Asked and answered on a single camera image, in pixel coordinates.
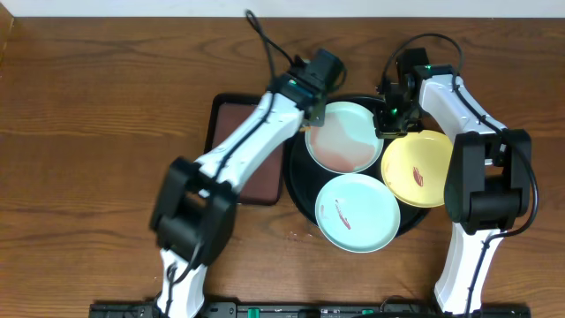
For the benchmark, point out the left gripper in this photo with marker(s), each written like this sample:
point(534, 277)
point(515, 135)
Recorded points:
point(316, 111)

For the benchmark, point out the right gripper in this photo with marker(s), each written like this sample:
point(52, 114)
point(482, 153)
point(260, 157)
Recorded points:
point(384, 130)

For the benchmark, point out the light blue plate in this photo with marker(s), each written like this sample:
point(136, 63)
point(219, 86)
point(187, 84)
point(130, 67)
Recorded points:
point(347, 141)
point(357, 213)

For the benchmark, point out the yellow plate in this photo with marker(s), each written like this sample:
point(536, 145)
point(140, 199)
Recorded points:
point(415, 168)

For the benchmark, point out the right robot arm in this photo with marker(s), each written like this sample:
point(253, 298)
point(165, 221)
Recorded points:
point(489, 182)

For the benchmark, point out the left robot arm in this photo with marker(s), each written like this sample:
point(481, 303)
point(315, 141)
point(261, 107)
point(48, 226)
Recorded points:
point(195, 210)

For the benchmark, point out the black rectangular water tray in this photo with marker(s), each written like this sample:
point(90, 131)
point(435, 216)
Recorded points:
point(228, 112)

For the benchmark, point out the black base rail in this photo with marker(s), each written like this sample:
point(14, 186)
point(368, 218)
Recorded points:
point(393, 308)

